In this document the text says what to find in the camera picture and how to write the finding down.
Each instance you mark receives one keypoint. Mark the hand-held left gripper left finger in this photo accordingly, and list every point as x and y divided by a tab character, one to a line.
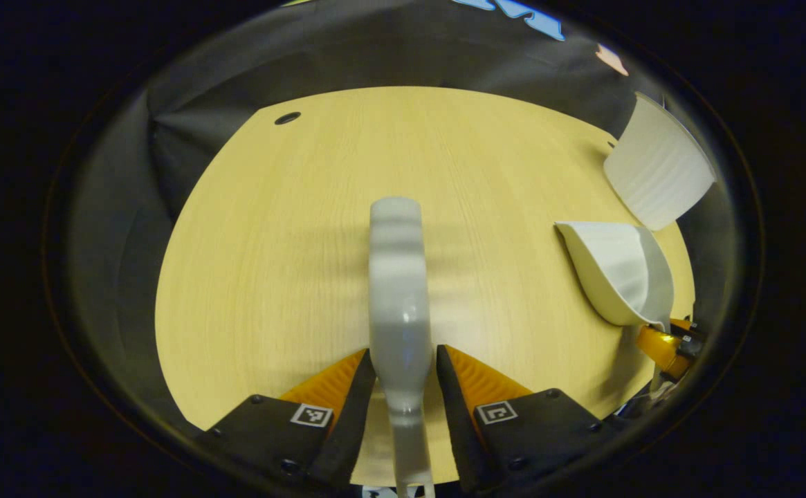
354	422

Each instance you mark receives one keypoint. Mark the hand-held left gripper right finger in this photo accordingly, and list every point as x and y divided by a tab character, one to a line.
454	422

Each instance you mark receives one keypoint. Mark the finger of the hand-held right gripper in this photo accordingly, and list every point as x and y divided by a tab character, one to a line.
658	346

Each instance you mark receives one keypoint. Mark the white dustpan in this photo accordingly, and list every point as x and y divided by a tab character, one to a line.
617	270

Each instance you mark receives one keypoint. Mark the white ribbed garbage bin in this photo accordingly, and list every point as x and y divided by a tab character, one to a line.
658	173

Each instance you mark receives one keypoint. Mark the light wooden desktop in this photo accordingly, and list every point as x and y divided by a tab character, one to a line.
271	242

